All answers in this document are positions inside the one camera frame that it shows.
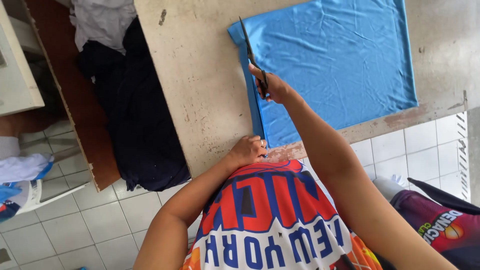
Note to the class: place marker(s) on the person's left hand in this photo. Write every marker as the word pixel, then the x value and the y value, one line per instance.
pixel 245 152

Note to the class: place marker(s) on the person's right hand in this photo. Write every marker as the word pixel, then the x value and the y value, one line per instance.
pixel 277 88

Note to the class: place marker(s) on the person's left fingers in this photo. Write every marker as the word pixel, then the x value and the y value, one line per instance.
pixel 257 148

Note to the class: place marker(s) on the black scissors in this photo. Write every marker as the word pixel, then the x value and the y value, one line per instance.
pixel 250 54

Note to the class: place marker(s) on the light blue fabric sheet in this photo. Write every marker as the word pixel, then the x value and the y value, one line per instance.
pixel 337 56

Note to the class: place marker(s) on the printed orange blue jersey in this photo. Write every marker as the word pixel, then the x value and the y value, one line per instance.
pixel 270 225

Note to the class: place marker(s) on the dark navy fabric pile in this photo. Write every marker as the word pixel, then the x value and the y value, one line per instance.
pixel 142 123

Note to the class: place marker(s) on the white cloth bundle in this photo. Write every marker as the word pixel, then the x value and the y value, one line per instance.
pixel 388 186

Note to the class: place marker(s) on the brown wooden board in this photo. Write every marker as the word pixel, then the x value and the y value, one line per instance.
pixel 77 93

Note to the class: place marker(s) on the black fabric piece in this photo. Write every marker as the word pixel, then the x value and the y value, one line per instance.
pixel 446 197

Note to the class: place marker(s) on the white grey fabric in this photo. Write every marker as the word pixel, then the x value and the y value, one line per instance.
pixel 101 22

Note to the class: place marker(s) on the maroon printed jersey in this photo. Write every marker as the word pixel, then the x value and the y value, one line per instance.
pixel 442 232

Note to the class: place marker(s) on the white plastic chair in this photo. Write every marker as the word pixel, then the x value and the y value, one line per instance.
pixel 56 191

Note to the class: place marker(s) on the white black-striped strip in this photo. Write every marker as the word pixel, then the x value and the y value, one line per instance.
pixel 463 157

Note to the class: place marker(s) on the white cloth with blue trim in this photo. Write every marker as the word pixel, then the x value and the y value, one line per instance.
pixel 22 167

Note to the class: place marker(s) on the cream white table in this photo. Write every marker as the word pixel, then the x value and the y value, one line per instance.
pixel 15 75

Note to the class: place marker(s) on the blue printed garment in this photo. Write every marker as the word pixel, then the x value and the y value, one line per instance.
pixel 6 202

